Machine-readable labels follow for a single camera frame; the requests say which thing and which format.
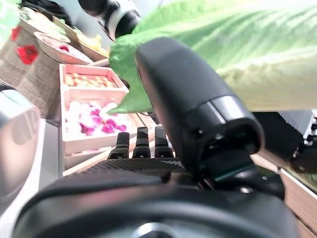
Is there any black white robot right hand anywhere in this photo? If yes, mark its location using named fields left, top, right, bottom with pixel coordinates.
left=12, top=37, right=302, bottom=238

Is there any black white robot left hand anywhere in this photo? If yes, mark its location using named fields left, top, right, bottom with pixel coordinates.
left=252, top=109, right=317, bottom=174

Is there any green white napa cabbage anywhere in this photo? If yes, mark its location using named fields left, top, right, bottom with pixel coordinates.
left=108, top=0, right=317, bottom=115

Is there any woven wicker basket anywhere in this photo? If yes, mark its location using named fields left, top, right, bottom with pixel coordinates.
left=0, top=24, right=62, bottom=119

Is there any wooden crate of tan produce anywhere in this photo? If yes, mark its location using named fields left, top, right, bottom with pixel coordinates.
left=58, top=63, right=130, bottom=102

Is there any yellow fruit bunch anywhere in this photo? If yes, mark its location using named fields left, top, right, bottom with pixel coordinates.
left=79, top=33, right=109, bottom=57

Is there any wooden oval tray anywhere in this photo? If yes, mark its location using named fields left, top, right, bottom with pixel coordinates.
left=18, top=6, right=75, bottom=44
left=33, top=31, right=94, bottom=65

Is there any red fabric flower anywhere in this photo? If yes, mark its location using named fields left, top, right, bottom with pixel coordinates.
left=16, top=44, right=39, bottom=65
left=10, top=26, right=22, bottom=42

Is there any silver robot torso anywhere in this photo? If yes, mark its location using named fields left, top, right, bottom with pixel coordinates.
left=0, top=88, right=42, bottom=214

